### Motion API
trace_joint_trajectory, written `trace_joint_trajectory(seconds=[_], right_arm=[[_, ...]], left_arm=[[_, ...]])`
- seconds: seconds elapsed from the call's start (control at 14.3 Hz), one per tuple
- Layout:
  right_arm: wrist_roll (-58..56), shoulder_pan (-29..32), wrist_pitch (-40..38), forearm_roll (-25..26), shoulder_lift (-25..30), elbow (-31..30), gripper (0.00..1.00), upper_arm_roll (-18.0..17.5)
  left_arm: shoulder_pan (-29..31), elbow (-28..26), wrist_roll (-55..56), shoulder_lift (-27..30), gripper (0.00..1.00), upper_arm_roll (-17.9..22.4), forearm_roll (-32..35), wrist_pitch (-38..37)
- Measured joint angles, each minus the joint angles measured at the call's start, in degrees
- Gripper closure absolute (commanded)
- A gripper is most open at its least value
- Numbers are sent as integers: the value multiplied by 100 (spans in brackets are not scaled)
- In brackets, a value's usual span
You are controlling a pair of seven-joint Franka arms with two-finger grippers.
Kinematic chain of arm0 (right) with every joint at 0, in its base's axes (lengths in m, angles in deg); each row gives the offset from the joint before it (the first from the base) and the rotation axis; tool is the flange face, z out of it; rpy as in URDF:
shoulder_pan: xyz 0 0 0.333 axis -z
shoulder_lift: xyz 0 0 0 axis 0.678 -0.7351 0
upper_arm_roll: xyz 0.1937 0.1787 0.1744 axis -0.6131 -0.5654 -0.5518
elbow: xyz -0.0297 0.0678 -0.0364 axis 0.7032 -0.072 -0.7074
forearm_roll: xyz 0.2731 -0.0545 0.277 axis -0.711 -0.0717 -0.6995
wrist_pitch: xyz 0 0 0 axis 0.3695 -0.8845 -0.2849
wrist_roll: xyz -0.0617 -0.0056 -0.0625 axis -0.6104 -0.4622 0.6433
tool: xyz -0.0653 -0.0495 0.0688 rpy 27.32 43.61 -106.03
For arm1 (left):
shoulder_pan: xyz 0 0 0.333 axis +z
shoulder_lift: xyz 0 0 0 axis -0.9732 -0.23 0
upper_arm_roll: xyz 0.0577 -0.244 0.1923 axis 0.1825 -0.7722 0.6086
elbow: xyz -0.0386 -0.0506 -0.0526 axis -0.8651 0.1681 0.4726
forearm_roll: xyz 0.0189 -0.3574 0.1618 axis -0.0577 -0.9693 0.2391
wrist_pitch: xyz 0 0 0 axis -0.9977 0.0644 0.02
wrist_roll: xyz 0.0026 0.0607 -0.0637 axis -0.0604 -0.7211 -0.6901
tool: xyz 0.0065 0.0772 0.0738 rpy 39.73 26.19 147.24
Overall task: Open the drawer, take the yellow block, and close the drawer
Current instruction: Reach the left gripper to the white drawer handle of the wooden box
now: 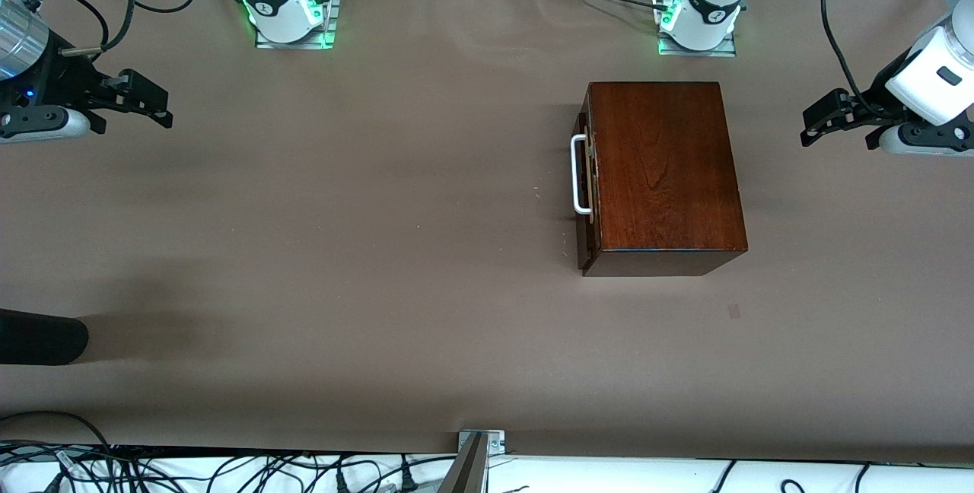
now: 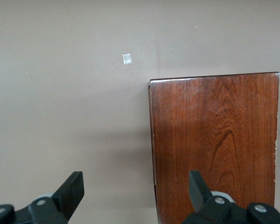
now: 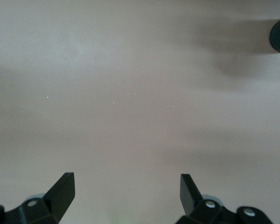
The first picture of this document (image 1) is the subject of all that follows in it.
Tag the grey metal post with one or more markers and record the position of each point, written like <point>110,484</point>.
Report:
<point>464,474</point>

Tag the black cylinder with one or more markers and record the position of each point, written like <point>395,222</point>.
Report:
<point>38,337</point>

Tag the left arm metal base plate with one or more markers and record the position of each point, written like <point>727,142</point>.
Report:
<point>696,52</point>

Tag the dark brown wooden cabinet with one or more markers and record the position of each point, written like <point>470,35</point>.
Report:
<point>670,173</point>

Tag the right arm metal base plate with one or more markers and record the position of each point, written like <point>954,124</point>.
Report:
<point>293,42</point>

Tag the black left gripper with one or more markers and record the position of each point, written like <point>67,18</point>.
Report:
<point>876,97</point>

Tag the brown paper table cover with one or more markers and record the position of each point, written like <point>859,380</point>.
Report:
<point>380,249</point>

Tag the silver corner bracket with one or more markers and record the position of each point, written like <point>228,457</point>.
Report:
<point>494,440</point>

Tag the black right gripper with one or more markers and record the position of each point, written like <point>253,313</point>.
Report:
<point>55,76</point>

